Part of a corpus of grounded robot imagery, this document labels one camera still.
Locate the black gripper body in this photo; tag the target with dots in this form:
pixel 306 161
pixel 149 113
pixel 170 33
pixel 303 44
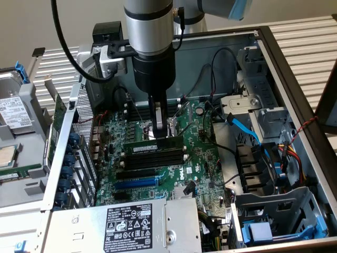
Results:
pixel 154 73

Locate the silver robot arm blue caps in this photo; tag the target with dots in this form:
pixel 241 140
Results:
pixel 147 26

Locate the CPU socket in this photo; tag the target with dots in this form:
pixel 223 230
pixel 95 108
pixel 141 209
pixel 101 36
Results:
pixel 148 133

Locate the silver coin battery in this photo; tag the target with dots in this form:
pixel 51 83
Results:
pixel 200 110

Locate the long black expansion slot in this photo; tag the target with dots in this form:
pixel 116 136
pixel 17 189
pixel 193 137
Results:
pixel 135 174

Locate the open metal PC case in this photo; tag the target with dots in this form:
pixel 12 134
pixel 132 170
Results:
pixel 200 58

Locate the blue expansion slot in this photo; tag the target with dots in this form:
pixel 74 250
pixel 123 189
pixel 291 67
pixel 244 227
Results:
pixel 135 183

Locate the green motherboard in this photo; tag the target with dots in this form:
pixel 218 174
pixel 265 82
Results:
pixel 208 168

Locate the black SATA plug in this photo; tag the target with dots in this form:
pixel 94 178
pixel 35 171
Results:
pixel 189 188

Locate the silver finned heatsink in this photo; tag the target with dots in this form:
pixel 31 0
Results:
pixel 179 193

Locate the black box device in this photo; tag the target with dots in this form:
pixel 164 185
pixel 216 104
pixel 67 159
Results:
pixel 105 30

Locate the short black expansion slot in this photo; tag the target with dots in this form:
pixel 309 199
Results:
pixel 120 195

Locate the green graphics card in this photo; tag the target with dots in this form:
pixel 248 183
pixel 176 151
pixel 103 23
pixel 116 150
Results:
pixel 59 110

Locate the silver metal drive cage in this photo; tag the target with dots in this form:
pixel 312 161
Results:
pixel 263 87

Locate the silver bar black cap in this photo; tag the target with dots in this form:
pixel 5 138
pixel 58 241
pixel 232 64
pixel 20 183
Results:
pixel 37 52

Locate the silver power supply unit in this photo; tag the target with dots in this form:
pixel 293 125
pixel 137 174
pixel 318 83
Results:
pixel 79 224

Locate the grey plastic parts rack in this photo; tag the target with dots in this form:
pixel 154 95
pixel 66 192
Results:
pixel 29 155

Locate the silver metal disk bay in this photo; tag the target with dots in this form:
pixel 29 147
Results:
pixel 276 196

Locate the blue plastic drive carrier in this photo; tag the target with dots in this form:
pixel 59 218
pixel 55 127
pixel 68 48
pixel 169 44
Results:
pixel 259 232

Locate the silver hard disk white label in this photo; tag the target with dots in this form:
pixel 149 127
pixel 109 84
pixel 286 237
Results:
pixel 13 110

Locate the silver CPU chip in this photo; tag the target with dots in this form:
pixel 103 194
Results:
pixel 6 156

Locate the dark brown panel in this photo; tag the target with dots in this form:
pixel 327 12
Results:
pixel 329 105

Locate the blue plastic latch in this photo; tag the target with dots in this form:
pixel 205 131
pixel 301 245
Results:
pixel 20 247

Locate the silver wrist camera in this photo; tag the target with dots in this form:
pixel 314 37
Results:
pixel 110 62

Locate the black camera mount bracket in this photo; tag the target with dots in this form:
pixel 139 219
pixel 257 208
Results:
pixel 113 50

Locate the blue plastic disk bracket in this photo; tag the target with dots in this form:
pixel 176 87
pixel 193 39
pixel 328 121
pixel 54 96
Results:
pixel 21 73

